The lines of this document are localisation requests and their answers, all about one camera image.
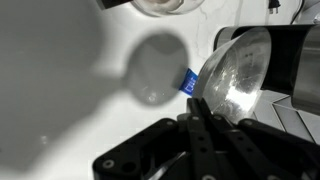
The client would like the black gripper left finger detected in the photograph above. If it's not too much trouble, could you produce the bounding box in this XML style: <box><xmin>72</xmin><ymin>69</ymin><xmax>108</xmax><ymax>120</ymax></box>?
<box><xmin>187</xmin><ymin>98</ymin><xmax>221</xmax><ymax>180</ymax></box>

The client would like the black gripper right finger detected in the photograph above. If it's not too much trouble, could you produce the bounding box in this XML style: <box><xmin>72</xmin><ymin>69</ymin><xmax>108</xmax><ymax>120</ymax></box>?
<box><xmin>210</xmin><ymin>114</ymin><xmax>297</xmax><ymax>180</ymax></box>

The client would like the silver round plate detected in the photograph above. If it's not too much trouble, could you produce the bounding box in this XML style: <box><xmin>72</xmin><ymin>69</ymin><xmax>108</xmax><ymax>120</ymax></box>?
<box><xmin>192</xmin><ymin>27</ymin><xmax>272</xmax><ymax>123</ymax></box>

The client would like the black silver coffee maker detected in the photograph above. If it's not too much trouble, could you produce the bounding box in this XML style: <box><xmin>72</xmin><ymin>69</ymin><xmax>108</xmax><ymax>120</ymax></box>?
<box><xmin>214</xmin><ymin>24</ymin><xmax>320</xmax><ymax>115</ymax></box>

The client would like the glass coffee carafe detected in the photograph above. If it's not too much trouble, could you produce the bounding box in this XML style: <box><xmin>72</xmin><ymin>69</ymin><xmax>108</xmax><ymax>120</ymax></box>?
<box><xmin>96</xmin><ymin>0</ymin><xmax>206</xmax><ymax>18</ymax></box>

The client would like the blue snack packet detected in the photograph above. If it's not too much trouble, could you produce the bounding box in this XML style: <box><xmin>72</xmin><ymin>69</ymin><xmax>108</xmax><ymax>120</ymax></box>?
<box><xmin>179</xmin><ymin>68</ymin><xmax>198</xmax><ymax>96</ymax></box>

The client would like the black power cable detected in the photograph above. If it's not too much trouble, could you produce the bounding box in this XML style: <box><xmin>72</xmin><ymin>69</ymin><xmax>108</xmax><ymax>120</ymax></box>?
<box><xmin>267</xmin><ymin>0</ymin><xmax>306</xmax><ymax>25</ymax></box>

